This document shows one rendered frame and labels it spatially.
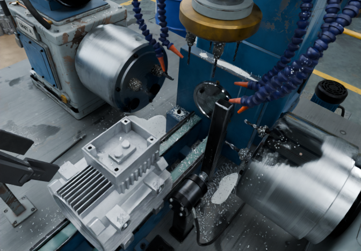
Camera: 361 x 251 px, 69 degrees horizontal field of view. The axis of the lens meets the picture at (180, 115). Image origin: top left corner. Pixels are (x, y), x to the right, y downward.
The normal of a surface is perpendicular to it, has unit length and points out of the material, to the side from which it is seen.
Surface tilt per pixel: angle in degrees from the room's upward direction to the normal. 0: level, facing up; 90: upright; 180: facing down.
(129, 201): 0
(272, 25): 90
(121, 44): 13
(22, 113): 0
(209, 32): 90
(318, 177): 32
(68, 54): 90
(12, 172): 83
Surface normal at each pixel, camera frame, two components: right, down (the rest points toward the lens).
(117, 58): -0.32, -0.26
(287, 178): -0.45, -0.04
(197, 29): -0.61, 0.54
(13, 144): 0.77, 0.49
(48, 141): 0.07, -0.69
